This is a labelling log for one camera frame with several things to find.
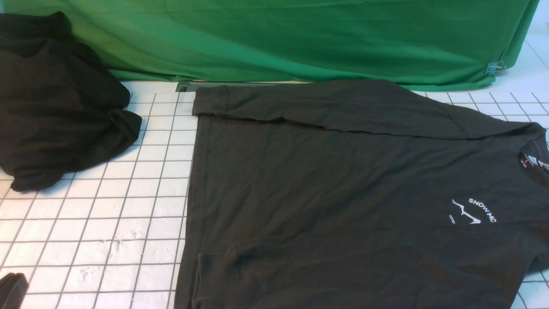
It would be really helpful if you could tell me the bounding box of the dark gray long-sleeve shirt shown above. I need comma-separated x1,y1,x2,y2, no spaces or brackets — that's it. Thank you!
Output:
174,80,549,309

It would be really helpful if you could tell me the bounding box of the black clothes pile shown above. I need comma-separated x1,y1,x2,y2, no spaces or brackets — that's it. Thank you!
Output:
0,12,142,192

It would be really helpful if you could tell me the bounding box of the metal binder clip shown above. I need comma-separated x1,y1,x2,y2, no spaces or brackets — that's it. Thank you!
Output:
485,61,507,77

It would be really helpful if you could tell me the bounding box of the gray metal strip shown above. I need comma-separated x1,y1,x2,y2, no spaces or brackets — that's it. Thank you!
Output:
176,81,202,93

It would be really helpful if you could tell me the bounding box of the green backdrop cloth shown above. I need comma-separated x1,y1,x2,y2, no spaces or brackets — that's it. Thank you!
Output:
1,0,539,92

